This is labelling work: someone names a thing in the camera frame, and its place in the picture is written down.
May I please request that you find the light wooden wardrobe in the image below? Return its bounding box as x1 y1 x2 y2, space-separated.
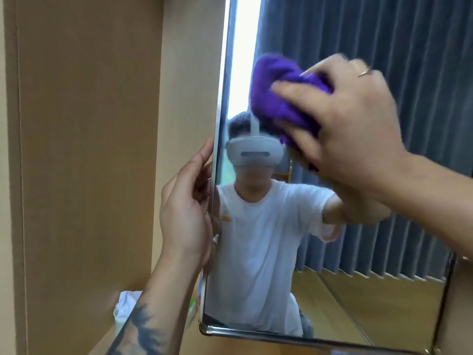
0 0 473 355

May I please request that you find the person's left forearm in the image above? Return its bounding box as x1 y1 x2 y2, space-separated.
107 254 204 355

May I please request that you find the paper cup with tissue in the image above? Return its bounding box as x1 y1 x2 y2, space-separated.
112 290 143 324

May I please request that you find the pull-out wardrobe mirror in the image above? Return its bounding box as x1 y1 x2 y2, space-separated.
199 0 459 355

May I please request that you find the purple cleaning cloth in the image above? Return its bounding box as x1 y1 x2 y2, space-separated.
250 53 335 146

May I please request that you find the person's right hand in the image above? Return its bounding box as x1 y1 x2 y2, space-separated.
270 53 411 198

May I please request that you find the person's left hand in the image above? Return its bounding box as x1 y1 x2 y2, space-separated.
159 136 215 272

